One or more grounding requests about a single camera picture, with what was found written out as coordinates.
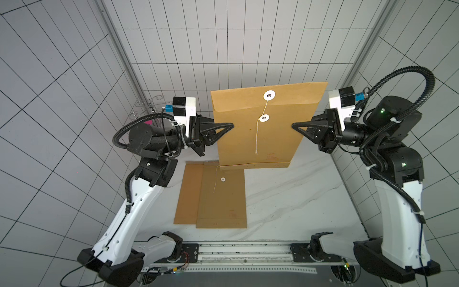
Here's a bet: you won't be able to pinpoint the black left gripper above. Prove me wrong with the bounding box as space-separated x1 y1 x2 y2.
159 109 235 155

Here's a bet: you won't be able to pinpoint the brown kraft file bags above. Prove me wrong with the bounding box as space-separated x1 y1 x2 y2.
211 82 327 170

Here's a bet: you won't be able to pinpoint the brown kraft file bag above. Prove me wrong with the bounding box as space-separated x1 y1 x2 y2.
173 161 204 225
196 163 247 229

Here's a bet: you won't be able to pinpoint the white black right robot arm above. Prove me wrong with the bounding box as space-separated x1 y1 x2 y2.
290 66 441 283

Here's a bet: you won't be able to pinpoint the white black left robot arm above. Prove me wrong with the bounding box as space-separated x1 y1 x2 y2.
77 112 234 287

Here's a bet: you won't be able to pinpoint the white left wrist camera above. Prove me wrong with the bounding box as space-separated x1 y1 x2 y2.
165 96 197 137

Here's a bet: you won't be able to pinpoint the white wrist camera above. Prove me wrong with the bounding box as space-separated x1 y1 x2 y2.
328 87 366 132
165 96 197 137

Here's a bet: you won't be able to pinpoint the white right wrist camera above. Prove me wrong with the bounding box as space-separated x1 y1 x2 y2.
328 87 366 132

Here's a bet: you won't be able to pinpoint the silver wire glass rack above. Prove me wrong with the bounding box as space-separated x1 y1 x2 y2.
129 94 172 120

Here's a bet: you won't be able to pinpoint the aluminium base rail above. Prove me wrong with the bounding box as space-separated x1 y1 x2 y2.
103 240 395 277

